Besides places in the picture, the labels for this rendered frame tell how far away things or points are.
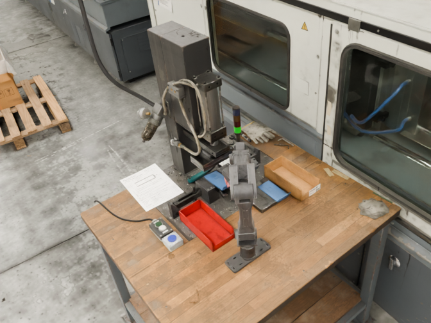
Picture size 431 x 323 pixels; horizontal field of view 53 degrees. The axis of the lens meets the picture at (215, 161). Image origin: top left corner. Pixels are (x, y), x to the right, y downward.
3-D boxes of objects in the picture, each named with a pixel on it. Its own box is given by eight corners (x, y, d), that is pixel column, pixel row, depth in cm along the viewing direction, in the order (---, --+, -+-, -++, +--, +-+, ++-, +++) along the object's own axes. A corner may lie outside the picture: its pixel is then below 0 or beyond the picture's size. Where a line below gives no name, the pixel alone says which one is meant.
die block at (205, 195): (209, 204, 205) (208, 193, 200) (197, 193, 211) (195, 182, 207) (242, 185, 213) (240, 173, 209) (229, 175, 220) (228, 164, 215)
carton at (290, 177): (301, 203, 201) (301, 190, 196) (264, 177, 217) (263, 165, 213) (320, 190, 206) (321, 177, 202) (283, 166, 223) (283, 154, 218)
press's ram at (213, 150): (206, 177, 193) (197, 122, 175) (174, 152, 210) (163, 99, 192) (236, 160, 201) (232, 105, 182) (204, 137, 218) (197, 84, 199)
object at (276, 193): (279, 204, 198) (279, 199, 196) (257, 187, 208) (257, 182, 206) (290, 197, 201) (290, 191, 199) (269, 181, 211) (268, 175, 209)
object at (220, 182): (224, 191, 196) (224, 186, 194) (204, 176, 206) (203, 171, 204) (236, 186, 199) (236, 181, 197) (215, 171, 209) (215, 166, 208)
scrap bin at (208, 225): (213, 252, 182) (211, 243, 178) (180, 220, 199) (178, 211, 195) (235, 238, 187) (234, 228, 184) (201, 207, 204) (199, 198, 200)
